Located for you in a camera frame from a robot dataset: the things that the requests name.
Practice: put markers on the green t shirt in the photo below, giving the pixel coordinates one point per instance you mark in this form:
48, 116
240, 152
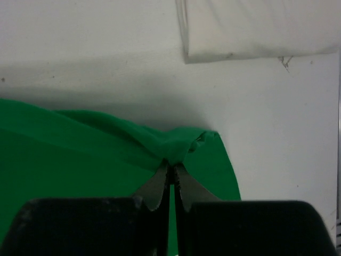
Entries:
78, 154

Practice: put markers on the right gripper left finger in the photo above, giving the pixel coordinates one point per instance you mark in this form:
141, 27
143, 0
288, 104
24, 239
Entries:
133, 225

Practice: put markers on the folded white t shirt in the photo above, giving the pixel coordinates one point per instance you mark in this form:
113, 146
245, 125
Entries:
236, 30

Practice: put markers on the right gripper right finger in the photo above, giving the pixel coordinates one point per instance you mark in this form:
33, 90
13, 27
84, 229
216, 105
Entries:
207, 225

